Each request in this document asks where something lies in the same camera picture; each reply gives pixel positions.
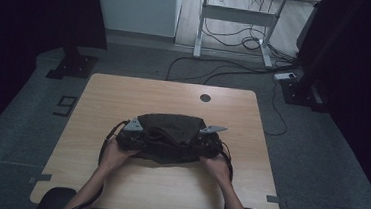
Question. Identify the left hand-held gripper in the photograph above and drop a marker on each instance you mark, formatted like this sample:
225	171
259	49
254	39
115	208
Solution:
130	137

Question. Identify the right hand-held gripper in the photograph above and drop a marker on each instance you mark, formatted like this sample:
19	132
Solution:
211	143

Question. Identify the black pleated skirt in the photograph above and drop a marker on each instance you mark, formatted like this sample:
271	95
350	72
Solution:
171	136

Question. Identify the person's left hand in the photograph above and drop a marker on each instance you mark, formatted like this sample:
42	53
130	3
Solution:
116	156

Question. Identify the person's right hand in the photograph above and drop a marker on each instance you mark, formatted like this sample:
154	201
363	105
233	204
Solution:
217	168

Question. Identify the grey floor tape strip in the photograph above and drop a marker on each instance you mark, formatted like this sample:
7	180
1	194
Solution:
39	179
276	200

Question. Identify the black stand base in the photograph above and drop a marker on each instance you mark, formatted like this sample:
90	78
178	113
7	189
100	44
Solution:
303	93
72	65

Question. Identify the white power strip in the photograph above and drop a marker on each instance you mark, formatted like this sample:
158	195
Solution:
285	76

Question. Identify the person's left knee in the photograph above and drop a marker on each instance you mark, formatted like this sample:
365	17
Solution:
52	201

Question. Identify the black curtain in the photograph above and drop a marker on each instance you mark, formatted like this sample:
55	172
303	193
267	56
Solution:
359	81
29	22

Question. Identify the white desk frame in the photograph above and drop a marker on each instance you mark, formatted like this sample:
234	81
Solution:
237	15

